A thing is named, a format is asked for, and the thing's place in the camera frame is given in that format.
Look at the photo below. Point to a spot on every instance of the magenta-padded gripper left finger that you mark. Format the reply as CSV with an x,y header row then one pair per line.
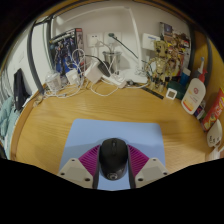
x,y
86,163

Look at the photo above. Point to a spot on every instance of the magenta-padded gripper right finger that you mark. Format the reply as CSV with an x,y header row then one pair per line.
x,y
140,163

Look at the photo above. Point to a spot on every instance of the black computer mouse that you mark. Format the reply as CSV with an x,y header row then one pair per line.
x,y
113,158

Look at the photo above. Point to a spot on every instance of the light blue mouse pad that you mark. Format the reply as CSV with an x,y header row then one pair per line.
x,y
113,130

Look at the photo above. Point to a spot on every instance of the black flat strip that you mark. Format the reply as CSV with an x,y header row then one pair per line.
x,y
151,92

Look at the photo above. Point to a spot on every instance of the small white square clock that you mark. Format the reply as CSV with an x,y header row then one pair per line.
x,y
171,93

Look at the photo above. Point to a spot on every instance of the small blue box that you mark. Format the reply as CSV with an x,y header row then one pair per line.
x,y
200,110

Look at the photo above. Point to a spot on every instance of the dark green round container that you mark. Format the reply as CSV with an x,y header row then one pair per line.
x,y
178,89

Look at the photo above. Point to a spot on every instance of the white lotion bottle red pump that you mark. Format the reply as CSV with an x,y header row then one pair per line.
x,y
193,96

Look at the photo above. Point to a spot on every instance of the white power strip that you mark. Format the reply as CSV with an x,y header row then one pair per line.
x,y
114,80

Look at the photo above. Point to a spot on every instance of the small white power adapter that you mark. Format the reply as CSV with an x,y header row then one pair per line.
x,y
72,77

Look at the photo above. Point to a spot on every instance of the clear plastic jar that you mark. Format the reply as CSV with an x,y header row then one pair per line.
x,y
53,81

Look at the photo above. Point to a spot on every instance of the teal cloth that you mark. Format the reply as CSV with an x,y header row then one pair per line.
x,y
8,120

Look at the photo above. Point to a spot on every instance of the red orange chips can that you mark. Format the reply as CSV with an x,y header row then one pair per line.
x,y
214,111

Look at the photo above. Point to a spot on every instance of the large white power adapter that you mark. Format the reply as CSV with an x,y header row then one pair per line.
x,y
93,71

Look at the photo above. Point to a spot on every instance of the blue bottle white cap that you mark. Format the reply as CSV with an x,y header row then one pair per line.
x,y
185,78

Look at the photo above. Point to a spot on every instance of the black bag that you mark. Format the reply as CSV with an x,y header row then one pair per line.
x,y
20,88

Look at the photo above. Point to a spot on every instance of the tan tree figure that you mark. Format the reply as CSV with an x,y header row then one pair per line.
x,y
159,65

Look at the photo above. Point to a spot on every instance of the metal cup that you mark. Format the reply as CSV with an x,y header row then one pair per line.
x,y
111,60

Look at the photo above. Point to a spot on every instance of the blue model kit box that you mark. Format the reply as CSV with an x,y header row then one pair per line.
x,y
65,48

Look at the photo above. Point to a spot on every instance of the colourful picture box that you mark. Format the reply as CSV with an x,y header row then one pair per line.
x,y
176,36

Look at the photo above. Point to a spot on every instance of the white wall panel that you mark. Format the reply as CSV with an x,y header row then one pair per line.
x,y
151,41

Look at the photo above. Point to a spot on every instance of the white wall socket black plug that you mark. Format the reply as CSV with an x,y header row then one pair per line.
x,y
115,39

